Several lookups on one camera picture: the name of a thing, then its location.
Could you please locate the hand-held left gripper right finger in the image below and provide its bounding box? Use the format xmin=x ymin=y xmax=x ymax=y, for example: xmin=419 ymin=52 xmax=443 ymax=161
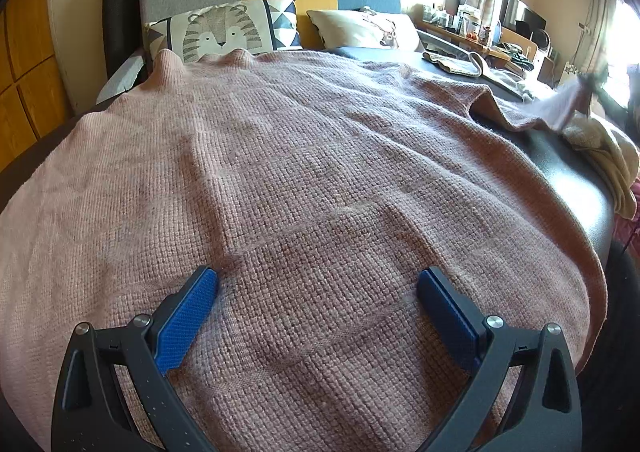
xmin=417 ymin=266 xmax=583 ymax=452

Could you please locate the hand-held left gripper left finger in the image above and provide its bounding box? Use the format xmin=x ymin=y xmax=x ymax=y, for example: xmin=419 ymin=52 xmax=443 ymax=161
xmin=50 ymin=265 xmax=219 ymax=452

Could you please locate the pink knit sweater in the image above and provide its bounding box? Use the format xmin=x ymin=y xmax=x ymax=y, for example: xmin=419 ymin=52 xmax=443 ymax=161
xmin=0 ymin=48 xmax=608 ymax=452

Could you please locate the black television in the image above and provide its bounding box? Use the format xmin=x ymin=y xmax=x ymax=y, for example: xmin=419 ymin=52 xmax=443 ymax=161
xmin=501 ymin=0 xmax=547 ymax=35

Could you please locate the pink ruffled quilt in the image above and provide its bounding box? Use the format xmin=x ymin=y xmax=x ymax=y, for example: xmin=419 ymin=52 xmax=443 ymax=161
xmin=617 ymin=182 xmax=640 ymax=243

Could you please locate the group of jars and bottles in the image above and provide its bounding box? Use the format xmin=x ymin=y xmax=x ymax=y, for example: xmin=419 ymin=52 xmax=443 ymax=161
xmin=422 ymin=4 xmax=493 ymax=43

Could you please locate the wooden side table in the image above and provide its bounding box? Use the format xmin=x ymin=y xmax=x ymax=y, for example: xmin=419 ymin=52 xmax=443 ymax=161
xmin=417 ymin=19 xmax=511 ymax=58

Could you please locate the deer print cushion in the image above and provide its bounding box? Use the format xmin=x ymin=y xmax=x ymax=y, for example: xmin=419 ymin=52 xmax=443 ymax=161
xmin=306 ymin=6 xmax=426 ymax=53

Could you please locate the tiger print cushion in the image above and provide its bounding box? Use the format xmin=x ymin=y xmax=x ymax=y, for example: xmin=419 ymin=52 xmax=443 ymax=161
xmin=144 ymin=0 xmax=303 ymax=64

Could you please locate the wooden wardrobe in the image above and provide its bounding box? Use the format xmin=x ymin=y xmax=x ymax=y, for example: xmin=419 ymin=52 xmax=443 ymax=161
xmin=0 ymin=0 xmax=71 ymax=168

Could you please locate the black rolled mat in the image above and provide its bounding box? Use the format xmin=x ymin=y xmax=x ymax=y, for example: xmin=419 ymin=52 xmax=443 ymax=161
xmin=102 ymin=0 xmax=146 ymax=83

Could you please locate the cream cable-knit sweater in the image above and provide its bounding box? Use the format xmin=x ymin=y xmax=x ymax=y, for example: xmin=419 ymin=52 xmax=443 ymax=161
xmin=562 ymin=114 xmax=638 ymax=220

